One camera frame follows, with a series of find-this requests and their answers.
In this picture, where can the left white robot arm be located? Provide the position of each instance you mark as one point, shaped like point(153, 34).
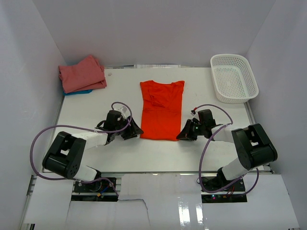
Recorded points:
point(64, 157)

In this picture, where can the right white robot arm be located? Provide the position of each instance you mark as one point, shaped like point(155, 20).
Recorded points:
point(252, 144)

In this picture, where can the papers at back edge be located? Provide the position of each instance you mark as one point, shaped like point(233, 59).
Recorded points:
point(147, 66)

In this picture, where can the folded blue t shirt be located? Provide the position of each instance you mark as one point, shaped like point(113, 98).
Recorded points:
point(77, 92)

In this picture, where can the folded pink t shirt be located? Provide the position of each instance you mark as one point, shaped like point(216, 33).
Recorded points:
point(88, 74)

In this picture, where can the orange t shirt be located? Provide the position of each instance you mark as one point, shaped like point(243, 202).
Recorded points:
point(162, 110)

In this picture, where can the white plastic basket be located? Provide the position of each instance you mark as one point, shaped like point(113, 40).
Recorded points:
point(233, 79)

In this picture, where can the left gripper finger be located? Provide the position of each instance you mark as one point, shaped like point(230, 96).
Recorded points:
point(129, 133)
point(136, 130)

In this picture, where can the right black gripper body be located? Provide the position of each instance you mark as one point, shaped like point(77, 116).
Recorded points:
point(198, 130)

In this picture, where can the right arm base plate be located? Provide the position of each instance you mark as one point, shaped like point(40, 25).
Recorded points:
point(232, 194)

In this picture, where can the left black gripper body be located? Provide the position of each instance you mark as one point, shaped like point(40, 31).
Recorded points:
point(123, 124)

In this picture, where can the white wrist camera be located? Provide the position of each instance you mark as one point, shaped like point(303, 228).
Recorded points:
point(124, 111)
point(195, 116)

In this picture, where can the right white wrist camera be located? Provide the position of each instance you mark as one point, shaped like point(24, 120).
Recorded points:
point(195, 116)

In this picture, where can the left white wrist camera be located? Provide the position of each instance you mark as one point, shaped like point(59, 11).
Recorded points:
point(124, 111)

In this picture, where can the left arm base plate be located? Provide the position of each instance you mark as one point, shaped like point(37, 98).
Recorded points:
point(101, 191)

